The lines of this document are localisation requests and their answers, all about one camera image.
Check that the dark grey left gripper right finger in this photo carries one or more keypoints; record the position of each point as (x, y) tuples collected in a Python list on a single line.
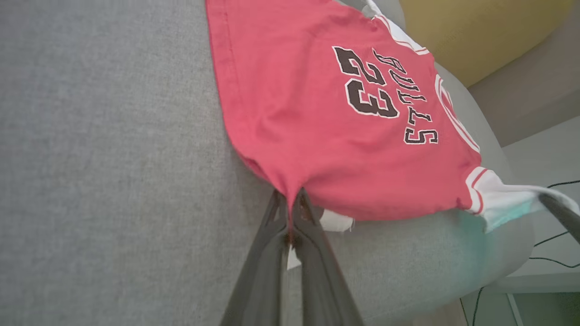
[(321, 290)]

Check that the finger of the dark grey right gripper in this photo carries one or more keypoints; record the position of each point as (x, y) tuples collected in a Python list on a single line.
[(566, 217)]

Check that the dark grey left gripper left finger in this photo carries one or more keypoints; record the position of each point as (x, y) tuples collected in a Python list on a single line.
[(263, 280)]

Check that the red jersey with number 23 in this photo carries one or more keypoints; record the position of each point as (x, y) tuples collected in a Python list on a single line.
[(308, 113)]

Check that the grey sofa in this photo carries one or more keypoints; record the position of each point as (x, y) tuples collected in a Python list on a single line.
[(113, 158)]

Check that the yellow upholstered armchair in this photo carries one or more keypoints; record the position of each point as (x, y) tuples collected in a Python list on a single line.
[(476, 31)]

